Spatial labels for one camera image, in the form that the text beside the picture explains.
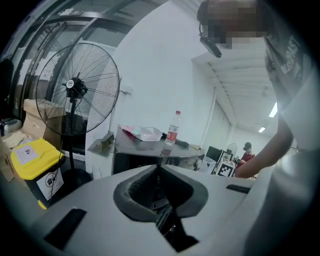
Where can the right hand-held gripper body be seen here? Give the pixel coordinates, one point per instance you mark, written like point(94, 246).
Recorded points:
point(226, 170)

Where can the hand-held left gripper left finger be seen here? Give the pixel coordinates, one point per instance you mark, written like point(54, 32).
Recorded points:
point(95, 225)

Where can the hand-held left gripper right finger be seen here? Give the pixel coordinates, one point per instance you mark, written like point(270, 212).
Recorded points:
point(220, 215)

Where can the person's right forearm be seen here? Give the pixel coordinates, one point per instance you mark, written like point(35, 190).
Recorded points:
point(265, 155)

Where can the small white machine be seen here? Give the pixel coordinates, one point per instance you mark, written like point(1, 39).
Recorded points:
point(9, 125)

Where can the black monitor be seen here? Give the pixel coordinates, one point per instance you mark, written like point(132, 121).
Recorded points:
point(213, 153)

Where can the small black standing fan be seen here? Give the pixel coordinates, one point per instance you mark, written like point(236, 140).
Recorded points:
point(231, 148)

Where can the long ceiling light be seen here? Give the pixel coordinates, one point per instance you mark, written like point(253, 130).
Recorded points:
point(274, 110)
point(261, 129)

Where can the clear bottle with red label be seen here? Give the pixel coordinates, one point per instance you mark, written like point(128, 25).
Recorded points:
point(172, 132)

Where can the dark grey table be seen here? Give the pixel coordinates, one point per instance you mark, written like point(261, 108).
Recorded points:
point(150, 150)

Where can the grey dustpan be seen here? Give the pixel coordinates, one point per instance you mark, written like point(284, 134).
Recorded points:
point(103, 145)

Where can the black bin with yellow lid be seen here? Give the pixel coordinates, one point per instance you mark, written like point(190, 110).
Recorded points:
point(37, 162)

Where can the white and pink plastic bag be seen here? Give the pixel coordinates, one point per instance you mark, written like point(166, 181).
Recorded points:
point(146, 133)

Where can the person's white printed t-shirt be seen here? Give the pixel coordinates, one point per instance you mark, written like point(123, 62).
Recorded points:
point(295, 82)

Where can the large cardboard box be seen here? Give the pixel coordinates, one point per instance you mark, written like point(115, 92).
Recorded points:
point(37, 117)

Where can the large black standing fan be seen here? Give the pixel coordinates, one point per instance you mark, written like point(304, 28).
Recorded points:
point(77, 87)

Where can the black-framed glass partition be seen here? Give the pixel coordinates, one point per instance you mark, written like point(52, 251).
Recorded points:
point(50, 40)

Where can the black head-worn camera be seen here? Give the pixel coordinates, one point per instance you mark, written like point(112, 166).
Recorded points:
point(212, 47)

